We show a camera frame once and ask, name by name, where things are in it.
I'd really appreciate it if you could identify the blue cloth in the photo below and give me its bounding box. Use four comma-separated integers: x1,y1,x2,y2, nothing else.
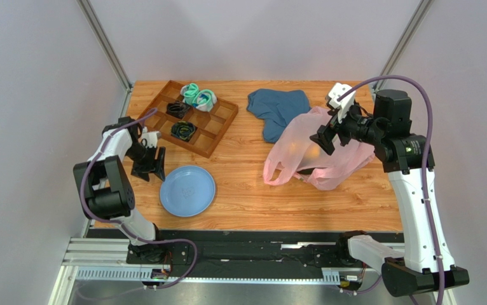
247,88,311,143

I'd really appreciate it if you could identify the right aluminium corner post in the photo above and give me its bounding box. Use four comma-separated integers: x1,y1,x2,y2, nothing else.
380,0,434,76

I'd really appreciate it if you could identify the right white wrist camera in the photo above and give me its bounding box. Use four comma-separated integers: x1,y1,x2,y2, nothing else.
326,83,355,123

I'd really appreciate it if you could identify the blue plate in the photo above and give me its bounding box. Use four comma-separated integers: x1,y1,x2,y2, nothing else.
160,165,216,217

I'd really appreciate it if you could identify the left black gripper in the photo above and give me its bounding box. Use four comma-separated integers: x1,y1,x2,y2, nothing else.
125,143,166,182

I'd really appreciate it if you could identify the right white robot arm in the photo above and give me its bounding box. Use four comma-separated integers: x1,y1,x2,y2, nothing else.
311,83,470,297

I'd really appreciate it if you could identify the teal grey rolled sock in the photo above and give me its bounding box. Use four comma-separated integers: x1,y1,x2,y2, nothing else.
193,89,217,112

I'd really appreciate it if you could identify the left aluminium corner post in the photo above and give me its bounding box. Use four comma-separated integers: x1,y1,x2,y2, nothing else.
77,0,134,90

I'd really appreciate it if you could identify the aluminium frame rail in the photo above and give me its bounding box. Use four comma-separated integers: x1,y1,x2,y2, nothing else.
48,236,458,305

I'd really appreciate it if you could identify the aluminium corner post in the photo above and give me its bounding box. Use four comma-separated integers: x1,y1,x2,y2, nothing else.
380,0,434,76
77,0,134,90

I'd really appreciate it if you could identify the wooden compartment tray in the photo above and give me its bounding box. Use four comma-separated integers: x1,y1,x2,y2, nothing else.
139,80,238,158

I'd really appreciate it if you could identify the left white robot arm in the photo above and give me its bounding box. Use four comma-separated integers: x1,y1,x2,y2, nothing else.
73,117,168,264

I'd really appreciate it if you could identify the teal white rolled sock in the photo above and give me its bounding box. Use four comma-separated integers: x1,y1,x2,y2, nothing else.
180,83,200,106

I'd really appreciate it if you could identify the pink plastic bag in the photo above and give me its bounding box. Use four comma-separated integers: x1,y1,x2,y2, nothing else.
263,107,375,191

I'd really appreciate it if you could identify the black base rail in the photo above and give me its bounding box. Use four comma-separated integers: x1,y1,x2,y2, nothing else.
86,228,405,281

